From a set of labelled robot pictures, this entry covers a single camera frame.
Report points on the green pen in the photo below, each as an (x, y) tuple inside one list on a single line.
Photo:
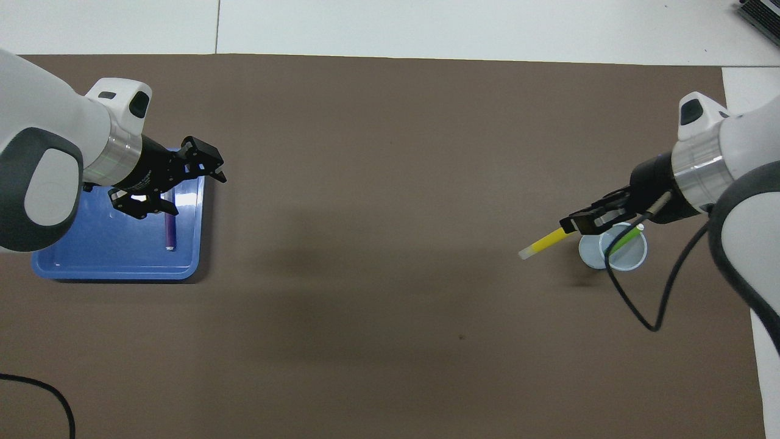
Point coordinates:
[(624, 241)]

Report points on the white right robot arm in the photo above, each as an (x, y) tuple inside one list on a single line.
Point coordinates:
[(743, 152)]

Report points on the purple pen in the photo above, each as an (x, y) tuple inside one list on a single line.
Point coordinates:
[(170, 231)]

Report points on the yellow pen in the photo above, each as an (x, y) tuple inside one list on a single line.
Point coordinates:
[(545, 242)]

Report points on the brown table mat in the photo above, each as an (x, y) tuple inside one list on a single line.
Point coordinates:
[(390, 244)]

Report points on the translucent plastic cup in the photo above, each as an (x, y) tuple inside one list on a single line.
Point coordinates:
[(590, 253)]

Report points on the blue plastic tray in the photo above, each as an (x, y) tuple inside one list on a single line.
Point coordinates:
[(109, 250)]

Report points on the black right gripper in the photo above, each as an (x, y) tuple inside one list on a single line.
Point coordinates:
[(655, 183)]

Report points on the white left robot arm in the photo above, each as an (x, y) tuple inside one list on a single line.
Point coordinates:
[(42, 122)]

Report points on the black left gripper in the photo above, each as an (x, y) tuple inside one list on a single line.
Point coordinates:
[(152, 167)]

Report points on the dark grey ribbed device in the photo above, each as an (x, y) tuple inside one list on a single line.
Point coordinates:
[(765, 15)]

